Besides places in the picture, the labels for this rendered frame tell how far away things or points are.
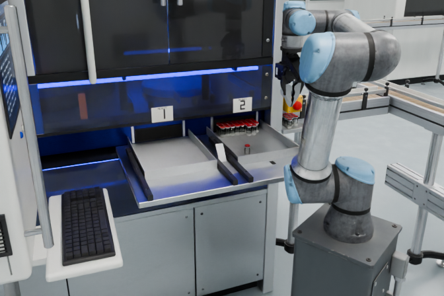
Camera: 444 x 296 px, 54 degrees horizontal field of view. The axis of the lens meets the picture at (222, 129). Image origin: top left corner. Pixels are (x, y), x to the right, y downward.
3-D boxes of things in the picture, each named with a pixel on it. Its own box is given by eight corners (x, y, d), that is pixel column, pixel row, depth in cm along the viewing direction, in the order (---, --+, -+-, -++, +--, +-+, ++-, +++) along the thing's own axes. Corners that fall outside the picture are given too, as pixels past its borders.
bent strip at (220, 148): (215, 158, 163) (215, 144, 161) (222, 157, 164) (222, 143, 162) (229, 174, 151) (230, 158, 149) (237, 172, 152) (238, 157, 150)
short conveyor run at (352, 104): (271, 131, 201) (273, 98, 195) (257, 121, 214) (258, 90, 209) (390, 114, 224) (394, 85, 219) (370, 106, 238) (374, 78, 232)
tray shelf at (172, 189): (115, 150, 175) (115, 146, 174) (270, 129, 199) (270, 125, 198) (139, 208, 133) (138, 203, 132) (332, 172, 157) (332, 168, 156)
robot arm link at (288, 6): (285, 2, 141) (281, 0, 149) (283, 36, 144) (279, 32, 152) (309, 2, 141) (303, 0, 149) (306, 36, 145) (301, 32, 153)
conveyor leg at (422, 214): (400, 259, 235) (424, 126, 208) (413, 255, 238) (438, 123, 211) (413, 269, 227) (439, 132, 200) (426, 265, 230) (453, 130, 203)
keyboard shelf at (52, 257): (24, 206, 150) (23, 199, 149) (107, 193, 159) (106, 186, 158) (12, 292, 110) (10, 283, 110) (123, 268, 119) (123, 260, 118)
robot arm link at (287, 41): (308, 35, 147) (287, 36, 144) (306, 49, 149) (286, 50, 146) (296, 32, 154) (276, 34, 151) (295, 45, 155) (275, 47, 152)
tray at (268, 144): (206, 134, 187) (206, 126, 186) (260, 126, 196) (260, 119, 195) (238, 165, 158) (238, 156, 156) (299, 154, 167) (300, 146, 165)
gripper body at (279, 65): (292, 76, 160) (294, 44, 156) (304, 82, 153) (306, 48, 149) (273, 78, 158) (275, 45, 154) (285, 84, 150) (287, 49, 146)
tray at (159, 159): (127, 145, 176) (127, 136, 175) (189, 136, 185) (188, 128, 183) (145, 180, 146) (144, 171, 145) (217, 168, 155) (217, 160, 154)
